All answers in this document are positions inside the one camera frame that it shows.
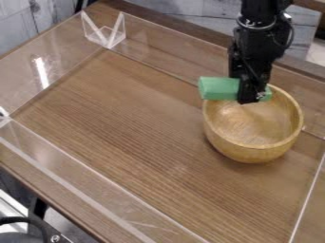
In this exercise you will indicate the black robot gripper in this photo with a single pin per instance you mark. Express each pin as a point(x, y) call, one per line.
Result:
point(254, 50)

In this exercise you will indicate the green rectangular block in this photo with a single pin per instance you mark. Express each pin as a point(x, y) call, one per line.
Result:
point(218, 88)

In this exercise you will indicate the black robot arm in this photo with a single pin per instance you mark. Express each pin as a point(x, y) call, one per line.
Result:
point(259, 14)

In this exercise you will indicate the brown wooden bowl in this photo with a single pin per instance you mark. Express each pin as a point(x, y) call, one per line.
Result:
point(254, 132)

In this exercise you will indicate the black table leg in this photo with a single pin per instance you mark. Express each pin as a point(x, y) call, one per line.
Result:
point(37, 207)

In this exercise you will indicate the black metal base bracket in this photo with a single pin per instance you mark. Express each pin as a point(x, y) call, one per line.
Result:
point(51, 235)

